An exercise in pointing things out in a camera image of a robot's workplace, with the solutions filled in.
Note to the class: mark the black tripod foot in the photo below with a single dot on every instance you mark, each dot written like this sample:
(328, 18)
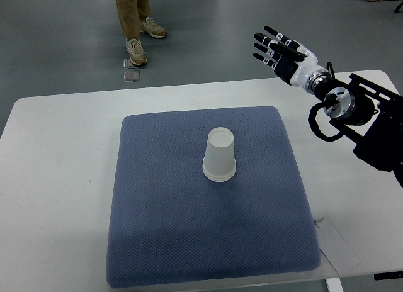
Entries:
(399, 7)

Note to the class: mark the blue quilted cushion pad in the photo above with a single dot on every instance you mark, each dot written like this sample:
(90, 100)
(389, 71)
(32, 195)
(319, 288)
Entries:
(170, 224)

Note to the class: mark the person in khaki trousers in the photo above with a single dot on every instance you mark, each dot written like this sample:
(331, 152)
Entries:
(134, 18)

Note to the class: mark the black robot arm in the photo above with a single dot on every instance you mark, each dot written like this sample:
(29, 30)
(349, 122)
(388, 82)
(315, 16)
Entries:
(366, 113)

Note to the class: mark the upper metal floor plate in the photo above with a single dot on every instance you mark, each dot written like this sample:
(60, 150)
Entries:
(127, 64)

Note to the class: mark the white paper cup on cushion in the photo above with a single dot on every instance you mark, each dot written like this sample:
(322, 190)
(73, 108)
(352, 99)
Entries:
(218, 178)

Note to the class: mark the white table leg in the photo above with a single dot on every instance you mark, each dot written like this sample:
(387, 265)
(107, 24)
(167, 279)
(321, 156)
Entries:
(334, 285)

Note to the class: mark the black table control panel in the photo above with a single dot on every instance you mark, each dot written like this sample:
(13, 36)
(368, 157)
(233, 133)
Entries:
(387, 276)

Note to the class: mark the white paper cup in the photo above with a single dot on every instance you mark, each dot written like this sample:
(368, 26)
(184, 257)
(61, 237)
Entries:
(219, 158)
(218, 178)

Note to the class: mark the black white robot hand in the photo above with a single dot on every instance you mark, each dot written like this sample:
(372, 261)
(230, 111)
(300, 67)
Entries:
(292, 62)

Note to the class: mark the white paper tag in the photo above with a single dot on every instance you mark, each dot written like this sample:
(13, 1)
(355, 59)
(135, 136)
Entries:
(334, 247)

